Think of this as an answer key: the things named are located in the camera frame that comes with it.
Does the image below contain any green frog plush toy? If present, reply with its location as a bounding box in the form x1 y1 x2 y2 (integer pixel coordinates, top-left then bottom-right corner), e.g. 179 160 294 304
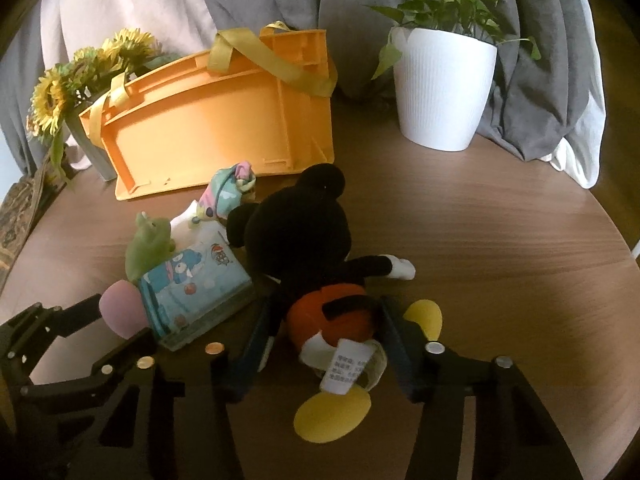
125 211 176 281

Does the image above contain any white curtain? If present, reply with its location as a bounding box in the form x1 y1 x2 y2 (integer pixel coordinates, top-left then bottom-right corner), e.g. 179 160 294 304
540 95 609 191

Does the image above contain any brown patterned cloth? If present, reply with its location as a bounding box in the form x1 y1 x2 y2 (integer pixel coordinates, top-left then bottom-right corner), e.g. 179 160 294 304
0 155 67 281

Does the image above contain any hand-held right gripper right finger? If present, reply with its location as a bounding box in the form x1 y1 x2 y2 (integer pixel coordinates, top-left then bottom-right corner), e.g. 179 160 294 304
380 295 586 480

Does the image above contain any pink round plush toy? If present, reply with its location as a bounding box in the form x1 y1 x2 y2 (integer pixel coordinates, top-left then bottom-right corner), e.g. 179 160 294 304
98 280 151 339

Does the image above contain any green flower vase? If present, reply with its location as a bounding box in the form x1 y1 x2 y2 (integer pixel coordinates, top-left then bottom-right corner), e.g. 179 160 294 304
65 110 119 182

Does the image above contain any white soft cloth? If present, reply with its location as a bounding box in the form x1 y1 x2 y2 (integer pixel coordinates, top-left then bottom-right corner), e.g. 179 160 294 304
170 200 221 247

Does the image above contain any black mouse plush toy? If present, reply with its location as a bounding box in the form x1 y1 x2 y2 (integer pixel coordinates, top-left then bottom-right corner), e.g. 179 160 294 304
226 163 443 443

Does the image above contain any potted green plant white pot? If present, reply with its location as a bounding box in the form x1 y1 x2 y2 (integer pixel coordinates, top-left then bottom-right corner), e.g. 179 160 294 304
367 0 542 151

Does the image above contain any beige curtain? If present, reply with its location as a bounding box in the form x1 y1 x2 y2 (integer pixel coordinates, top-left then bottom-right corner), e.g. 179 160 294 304
40 0 221 171

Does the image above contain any sunflower bouquet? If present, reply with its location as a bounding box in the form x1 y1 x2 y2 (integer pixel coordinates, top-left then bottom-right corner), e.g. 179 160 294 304
26 28 166 181

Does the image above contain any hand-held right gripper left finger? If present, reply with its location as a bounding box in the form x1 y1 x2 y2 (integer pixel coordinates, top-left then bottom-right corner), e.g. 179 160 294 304
95 297 276 480

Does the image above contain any orange plastic crate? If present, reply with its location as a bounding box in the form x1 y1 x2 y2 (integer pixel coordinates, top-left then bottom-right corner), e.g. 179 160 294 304
78 21 337 202

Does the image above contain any pastel multicoloured plush toy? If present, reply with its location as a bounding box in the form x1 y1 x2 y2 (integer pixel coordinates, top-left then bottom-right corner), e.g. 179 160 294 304
192 160 258 223

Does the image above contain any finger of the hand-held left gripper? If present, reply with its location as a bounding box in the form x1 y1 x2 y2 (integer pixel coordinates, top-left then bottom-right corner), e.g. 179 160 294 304
19 330 157 405
0 294 106 378

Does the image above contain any blue printed tissue pack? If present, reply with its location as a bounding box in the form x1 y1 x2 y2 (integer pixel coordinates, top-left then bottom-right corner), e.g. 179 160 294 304
137 239 254 350

